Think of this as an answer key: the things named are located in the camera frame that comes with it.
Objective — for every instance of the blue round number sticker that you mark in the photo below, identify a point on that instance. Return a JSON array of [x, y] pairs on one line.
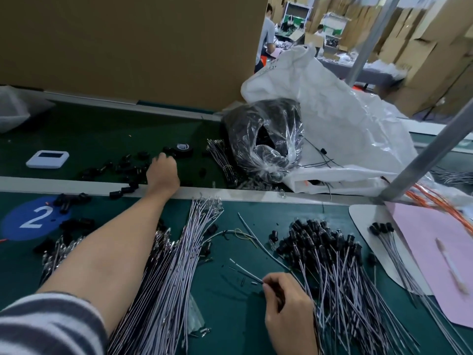
[[33, 218]]

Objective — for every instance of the small clear plastic piece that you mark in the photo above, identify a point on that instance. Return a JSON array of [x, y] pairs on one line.
[[193, 315]]

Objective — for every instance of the pink paper sheet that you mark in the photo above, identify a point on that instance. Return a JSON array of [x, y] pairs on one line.
[[436, 262]]

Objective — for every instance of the grey metal frame post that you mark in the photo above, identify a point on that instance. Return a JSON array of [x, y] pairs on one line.
[[429, 155], [369, 40]]

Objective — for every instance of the stack of cardboard boxes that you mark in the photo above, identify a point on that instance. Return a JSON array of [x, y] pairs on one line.
[[436, 48]]

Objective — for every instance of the person's right hand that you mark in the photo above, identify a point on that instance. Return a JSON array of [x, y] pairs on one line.
[[290, 318]]

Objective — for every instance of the clear bag with black contents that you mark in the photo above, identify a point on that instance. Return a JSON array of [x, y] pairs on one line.
[[262, 136]]

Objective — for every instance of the small white timer device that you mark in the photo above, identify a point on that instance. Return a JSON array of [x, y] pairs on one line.
[[47, 159]]

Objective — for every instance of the brown cardboard panel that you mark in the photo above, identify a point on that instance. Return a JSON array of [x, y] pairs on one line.
[[133, 48]]

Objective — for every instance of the crumpled clear plastic bag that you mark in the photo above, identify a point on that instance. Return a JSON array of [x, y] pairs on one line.
[[18, 107]]

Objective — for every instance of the person's left hand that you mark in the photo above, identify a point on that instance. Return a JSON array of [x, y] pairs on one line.
[[162, 177]]

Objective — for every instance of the person's left forearm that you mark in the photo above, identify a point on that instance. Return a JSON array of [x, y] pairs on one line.
[[111, 255]]

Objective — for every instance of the large white plastic sack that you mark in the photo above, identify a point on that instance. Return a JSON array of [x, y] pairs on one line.
[[347, 122]]

